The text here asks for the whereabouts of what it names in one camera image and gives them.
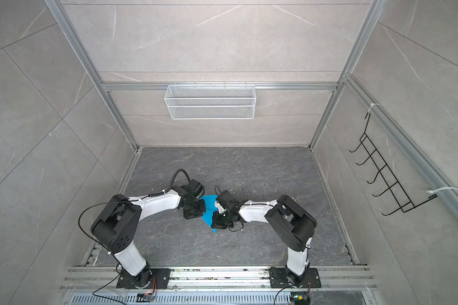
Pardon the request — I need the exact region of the blue square paper sheet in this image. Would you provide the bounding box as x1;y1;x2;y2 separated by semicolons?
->
202;195;218;232

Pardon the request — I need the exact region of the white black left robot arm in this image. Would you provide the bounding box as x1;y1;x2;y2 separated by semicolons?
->
90;179;206;277

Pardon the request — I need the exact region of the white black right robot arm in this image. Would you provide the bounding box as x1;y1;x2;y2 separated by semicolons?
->
211;191;318;279

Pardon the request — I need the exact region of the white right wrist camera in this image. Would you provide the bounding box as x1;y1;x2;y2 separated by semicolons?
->
214;201;226;214

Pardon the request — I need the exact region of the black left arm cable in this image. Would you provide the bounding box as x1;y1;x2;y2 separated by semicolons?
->
78;168;192;305

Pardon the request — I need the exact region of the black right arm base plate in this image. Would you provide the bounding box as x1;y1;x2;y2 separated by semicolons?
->
268;267;322;288

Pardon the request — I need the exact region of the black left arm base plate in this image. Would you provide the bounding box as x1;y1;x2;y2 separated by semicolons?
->
116;268;171;289

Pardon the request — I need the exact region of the white wire mesh basket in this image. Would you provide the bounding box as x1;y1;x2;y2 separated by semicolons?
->
164;85;257;120

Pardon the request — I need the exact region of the aluminium front rail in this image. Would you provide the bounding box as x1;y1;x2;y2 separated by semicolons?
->
60;266;377;292

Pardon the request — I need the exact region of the black wire hook rack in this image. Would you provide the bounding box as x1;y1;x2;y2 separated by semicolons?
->
349;113;438;217

